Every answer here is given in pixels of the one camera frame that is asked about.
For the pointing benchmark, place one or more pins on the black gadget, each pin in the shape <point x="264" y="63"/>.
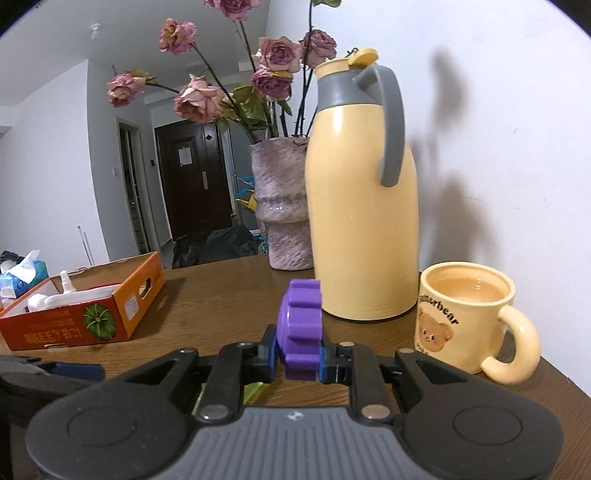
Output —
<point x="9" y="256"/>

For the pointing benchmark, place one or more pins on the blue and yellow bags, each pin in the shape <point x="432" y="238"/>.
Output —
<point x="247" y="198"/>

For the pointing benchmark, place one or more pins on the white spray bottle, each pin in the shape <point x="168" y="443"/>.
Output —
<point x="67" y="284"/>

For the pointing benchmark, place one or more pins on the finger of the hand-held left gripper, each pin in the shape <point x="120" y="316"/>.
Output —
<point x="78" y="372"/>

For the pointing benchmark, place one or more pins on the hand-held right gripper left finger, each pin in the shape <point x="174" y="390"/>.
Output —
<point x="268" y="357"/>

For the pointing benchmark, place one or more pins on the purple notched lid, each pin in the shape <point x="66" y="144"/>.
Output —
<point x="300" y="327"/>

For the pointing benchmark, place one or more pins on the dried pink roses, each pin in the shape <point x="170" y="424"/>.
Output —
<point x="272" y="55"/>

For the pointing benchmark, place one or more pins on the yellow thermos jug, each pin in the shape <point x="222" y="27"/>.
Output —
<point x="360" y="207"/>

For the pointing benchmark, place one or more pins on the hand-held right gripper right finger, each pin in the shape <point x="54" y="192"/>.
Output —
<point x="328" y="365"/>

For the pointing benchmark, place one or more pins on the blue tissue pack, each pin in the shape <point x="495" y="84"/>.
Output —
<point x="21" y="279"/>

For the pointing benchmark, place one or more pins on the pink textured vase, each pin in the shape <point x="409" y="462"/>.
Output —
<point x="281" y="207"/>

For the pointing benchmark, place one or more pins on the red cardboard box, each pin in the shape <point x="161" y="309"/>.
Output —
<point x="92" y="323"/>

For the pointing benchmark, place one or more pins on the dark wooden door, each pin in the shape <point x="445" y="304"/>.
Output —
<point x="194" y="184"/>

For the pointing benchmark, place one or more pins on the dark bag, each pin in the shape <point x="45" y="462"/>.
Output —
<point x="212" y="249"/>

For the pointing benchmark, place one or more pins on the yellow bear mug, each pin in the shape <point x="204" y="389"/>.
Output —
<point x="457" y="323"/>

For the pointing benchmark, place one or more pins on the white mop stick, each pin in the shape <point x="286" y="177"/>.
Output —
<point x="85" y="244"/>

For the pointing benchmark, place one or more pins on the ceiling smoke detector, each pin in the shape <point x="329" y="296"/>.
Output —
<point x="95" y="30"/>

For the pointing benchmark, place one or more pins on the red and white lint brush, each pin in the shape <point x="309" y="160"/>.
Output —
<point x="69" y="300"/>

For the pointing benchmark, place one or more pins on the green spray bottle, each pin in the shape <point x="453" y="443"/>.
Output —
<point x="254" y="392"/>

